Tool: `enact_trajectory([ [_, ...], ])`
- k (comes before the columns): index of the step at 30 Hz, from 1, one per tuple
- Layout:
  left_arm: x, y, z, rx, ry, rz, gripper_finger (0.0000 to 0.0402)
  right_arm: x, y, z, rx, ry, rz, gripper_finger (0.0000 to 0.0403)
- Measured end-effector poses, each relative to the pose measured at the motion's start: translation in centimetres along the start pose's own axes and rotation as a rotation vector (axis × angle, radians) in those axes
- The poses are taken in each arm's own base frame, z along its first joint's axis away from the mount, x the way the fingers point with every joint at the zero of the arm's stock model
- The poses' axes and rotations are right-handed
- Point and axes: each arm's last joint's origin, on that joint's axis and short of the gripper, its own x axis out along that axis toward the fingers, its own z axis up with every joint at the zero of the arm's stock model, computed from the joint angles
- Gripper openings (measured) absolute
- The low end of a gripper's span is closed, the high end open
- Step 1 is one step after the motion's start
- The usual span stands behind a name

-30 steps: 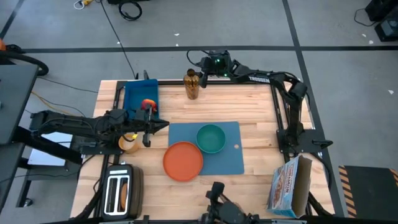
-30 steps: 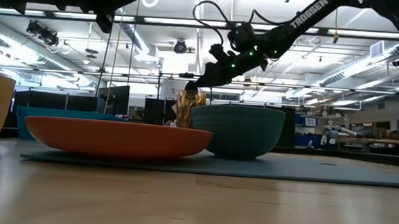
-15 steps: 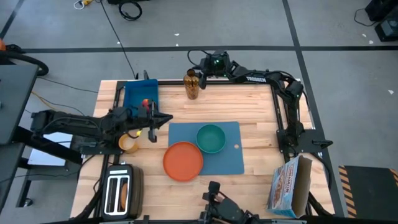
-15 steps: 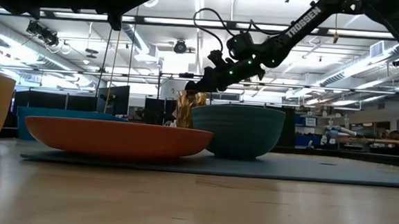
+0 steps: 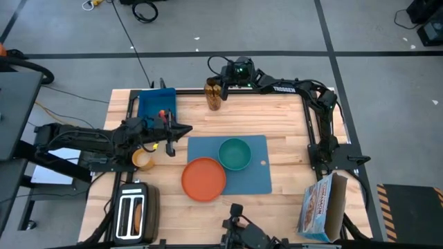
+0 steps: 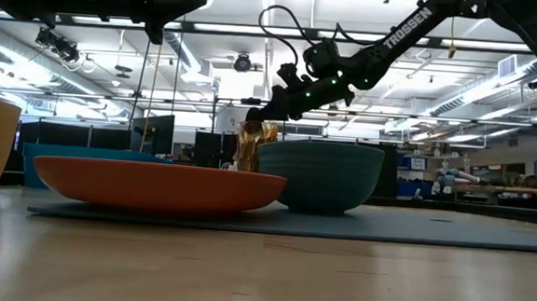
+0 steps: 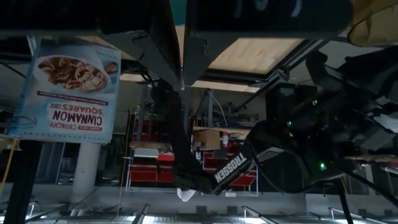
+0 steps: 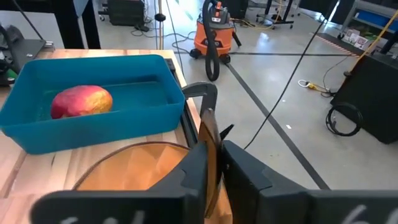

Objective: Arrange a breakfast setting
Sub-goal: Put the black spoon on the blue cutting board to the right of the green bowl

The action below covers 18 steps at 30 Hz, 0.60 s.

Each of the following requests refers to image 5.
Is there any green bowl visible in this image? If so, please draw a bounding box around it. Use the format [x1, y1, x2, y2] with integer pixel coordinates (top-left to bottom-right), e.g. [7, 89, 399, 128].
[217, 138, 253, 172]

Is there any grey desk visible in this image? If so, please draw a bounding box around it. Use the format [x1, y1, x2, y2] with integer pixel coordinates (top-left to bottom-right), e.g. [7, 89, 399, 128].
[0, 71, 44, 163]

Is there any thick black hose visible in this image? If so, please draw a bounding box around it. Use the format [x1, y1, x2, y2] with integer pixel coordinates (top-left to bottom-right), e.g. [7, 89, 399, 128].
[0, 48, 55, 86]

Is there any white and yellow plug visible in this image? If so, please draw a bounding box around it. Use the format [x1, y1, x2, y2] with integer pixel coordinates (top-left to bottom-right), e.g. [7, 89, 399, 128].
[81, 0, 105, 12]

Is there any black silver toaster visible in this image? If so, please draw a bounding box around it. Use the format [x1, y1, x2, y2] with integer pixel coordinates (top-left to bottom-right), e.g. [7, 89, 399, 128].
[112, 182, 161, 247]

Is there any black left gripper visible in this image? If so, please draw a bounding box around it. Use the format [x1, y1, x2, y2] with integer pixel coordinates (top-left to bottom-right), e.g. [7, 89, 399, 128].
[148, 109, 193, 157]

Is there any long thin black cable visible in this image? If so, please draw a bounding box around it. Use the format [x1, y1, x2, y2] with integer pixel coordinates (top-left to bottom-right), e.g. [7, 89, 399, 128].
[110, 0, 154, 88]

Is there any brown toast slice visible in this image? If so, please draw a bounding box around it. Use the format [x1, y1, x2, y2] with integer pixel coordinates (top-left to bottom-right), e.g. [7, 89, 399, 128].
[133, 203, 143, 233]

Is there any yellow cup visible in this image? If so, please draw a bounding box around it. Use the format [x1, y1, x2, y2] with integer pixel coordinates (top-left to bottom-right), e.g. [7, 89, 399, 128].
[131, 147, 156, 172]

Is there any white board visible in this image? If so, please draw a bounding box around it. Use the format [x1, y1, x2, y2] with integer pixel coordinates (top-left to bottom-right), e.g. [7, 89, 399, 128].
[30, 148, 81, 186]

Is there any black hazard striped mat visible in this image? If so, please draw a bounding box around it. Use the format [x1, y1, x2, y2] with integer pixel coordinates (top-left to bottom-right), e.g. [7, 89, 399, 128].
[376, 183, 443, 243]

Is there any black desk support beam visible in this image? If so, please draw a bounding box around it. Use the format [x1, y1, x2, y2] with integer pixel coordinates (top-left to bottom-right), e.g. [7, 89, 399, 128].
[13, 140, 93, 184]

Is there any blue placemat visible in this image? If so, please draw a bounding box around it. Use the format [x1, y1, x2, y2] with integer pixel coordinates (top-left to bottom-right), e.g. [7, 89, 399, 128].
[187, 134, 273, 196]

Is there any coiled black cable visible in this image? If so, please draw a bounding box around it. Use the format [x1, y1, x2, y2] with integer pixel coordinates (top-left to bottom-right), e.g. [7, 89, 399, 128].
[131, 1, 159, 24]

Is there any black equipment case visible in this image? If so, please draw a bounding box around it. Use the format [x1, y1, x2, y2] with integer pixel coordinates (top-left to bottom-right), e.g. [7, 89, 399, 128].
[406, 0, 443, 48]

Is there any golden faceted bottle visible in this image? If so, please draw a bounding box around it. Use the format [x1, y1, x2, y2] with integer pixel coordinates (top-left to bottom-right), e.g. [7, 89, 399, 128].
[204, 77, 223, 111]

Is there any thin yellow cable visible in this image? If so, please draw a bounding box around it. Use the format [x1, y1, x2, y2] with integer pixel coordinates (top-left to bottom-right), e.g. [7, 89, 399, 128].
[34, 101, 87, 129]

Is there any orange plate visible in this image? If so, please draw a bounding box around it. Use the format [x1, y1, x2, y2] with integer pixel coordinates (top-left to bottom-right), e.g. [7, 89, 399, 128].
[181, 157, 227, 203]

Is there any blue plastic tray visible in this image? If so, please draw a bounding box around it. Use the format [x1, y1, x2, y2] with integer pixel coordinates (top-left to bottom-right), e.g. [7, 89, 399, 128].
[137, 87, 178, 120]

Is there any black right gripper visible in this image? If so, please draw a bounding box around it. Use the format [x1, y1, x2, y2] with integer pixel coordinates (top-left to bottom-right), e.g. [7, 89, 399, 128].
[221, 57, 259, 102]

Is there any light blue cereal box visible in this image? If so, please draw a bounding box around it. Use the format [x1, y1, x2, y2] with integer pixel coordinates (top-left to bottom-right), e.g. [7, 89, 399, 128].
[297, 172, 348, 243]

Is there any black metal table frame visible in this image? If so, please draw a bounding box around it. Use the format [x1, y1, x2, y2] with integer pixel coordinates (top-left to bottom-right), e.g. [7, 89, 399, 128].
[103, 88, 373, 249]

